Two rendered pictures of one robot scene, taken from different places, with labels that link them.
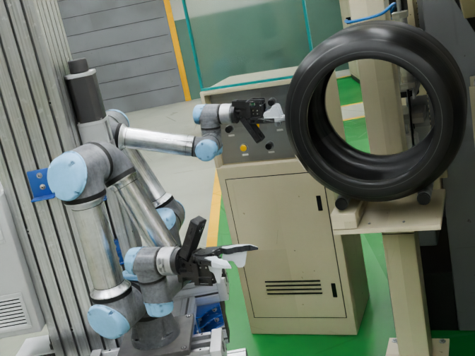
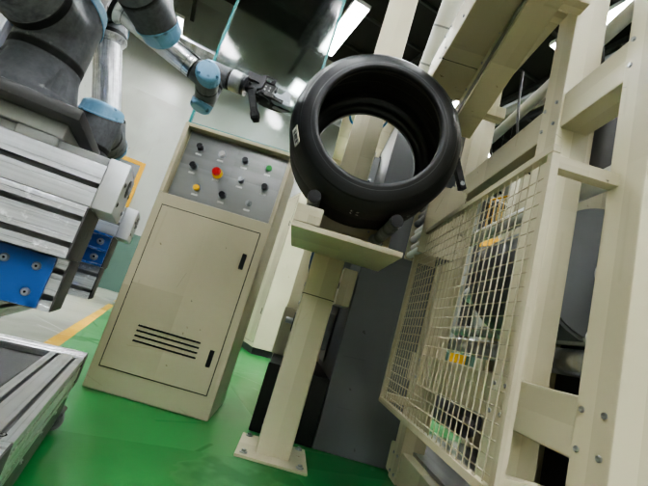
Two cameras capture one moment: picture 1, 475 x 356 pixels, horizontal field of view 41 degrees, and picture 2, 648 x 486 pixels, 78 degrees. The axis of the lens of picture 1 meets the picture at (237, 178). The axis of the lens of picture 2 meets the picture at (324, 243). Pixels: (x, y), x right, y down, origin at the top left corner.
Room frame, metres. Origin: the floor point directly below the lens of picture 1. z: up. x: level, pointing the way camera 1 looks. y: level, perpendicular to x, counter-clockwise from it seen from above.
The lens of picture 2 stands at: (0.97, 0.10, 0.50)
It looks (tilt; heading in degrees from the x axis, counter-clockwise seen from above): 12 degrees up; 336
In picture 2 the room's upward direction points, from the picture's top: 16 degrees clockwise
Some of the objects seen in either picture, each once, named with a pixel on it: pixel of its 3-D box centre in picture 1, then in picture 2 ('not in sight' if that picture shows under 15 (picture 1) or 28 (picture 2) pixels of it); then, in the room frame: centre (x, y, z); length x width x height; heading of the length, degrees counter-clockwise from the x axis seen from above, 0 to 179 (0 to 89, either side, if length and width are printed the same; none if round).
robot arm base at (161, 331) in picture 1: (152, 322); (36, 81); (1.79, 0.34, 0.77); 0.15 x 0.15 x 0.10
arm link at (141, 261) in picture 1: (147, 262); not in sight; (1.60, 0.28, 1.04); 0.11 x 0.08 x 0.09; 61
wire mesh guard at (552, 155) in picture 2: not in sight; (442, 311); (1.89, -0.75, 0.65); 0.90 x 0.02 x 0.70; 157
